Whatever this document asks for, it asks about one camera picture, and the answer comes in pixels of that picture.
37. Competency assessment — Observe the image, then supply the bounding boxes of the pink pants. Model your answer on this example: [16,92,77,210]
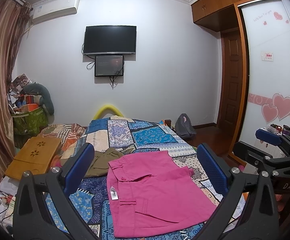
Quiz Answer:
[107,151,216,238]

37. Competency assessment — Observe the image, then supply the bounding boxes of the wooden lap desk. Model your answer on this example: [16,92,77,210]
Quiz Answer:
[5,137,61,180]

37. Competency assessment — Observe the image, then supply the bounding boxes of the olive green garment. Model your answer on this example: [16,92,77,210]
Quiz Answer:
[84,148,123,178]

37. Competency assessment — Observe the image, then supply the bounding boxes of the brown wooden door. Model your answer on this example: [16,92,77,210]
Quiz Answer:
[218,29,243,134]

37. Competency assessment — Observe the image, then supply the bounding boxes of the orange striped blanket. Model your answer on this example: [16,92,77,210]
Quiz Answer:
[37,124,86,164]

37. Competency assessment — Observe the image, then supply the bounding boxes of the green storage bag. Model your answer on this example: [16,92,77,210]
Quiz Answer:
[12,107,48,136]

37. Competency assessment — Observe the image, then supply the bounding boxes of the grey backpack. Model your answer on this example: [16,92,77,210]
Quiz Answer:
[175,113,197,140]

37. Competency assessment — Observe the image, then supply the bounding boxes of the white wardrobe sliding door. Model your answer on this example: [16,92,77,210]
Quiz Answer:
[240,0,290,157]

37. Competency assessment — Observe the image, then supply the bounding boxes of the yellow foam headboard pad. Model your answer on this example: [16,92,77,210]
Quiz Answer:
[93,104,124,120]

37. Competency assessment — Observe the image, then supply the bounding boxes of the blue patchwork bed quilt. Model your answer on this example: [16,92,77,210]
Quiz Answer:
[44,116,247,240]

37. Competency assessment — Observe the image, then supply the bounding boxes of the grey green long pillow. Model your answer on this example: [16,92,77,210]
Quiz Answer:
[21,83,54,115]

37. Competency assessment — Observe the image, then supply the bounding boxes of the wooden overhead cabinets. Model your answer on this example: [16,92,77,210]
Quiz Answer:
[191,0,244,32]

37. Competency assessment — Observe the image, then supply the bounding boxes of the white air conditioner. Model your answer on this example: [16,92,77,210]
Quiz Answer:
[32,0,80,24]

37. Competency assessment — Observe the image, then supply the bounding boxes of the small black wall monitor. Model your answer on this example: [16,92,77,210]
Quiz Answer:
[94,55,124,77]

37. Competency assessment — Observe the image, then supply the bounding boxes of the black wall television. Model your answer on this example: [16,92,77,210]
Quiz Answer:
[83,25,137,55]

